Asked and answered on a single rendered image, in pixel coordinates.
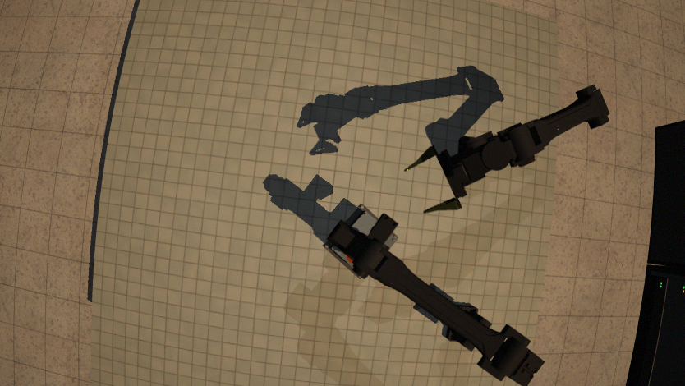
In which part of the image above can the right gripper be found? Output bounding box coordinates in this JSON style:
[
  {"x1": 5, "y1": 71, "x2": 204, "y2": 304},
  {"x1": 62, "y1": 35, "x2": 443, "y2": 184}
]
[{"x1": 404, "y1": 146, "x2": 467, "y2": 214}]

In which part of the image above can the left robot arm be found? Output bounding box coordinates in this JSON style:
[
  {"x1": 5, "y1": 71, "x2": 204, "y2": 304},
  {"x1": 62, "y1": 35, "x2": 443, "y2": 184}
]
[{"x1": 327, "y1": 214, "x2": 545, "y2": 386}]

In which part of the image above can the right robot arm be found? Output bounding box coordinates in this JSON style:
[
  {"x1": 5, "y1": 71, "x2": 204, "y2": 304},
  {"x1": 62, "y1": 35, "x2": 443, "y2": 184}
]
[{"x1": 450, "y1": 84, "x2": 610, "y2": 187}]

